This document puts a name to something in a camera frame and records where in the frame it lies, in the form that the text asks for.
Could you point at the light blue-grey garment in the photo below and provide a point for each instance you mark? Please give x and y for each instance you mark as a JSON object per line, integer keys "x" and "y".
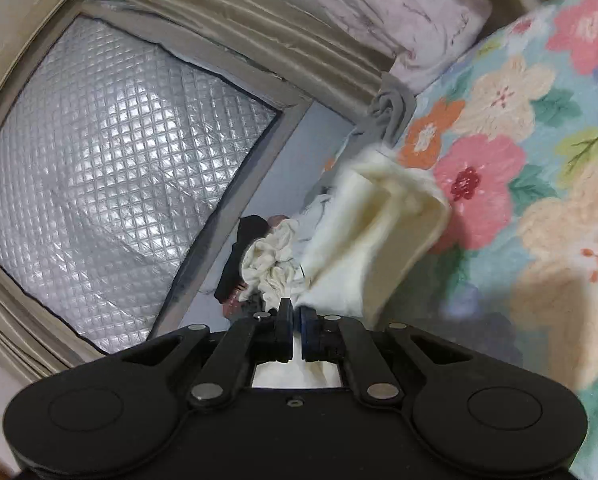
{"x": 324, "y": 210}

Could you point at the black folded garment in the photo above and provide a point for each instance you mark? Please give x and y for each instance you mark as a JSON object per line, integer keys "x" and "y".
{"x": 244, "y": 240}

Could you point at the floral bedspread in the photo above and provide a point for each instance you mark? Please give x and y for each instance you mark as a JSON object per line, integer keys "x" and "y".
{"x": 529, "y": 160}

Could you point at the grey garment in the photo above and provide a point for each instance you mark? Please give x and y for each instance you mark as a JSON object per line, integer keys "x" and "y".
{"x": 389, "y": 110}

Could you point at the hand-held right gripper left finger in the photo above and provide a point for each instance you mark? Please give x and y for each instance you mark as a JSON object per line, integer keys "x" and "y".
{"x": 285, "y": 322}

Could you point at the crumpled cream bow-print garment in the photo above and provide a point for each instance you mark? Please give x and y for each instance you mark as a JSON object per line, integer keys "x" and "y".
{"x": 269, "y": 265}

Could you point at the pink printed quilt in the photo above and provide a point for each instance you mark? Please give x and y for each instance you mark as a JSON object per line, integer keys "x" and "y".
{"x": 404, "y": 10}

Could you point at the cream bow-print dress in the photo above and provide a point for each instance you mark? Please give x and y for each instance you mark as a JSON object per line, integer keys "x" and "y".
{"x": 369, "y": 240}

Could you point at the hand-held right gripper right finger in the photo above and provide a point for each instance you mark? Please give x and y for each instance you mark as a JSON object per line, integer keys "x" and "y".
{"x": 306, "y": 325}

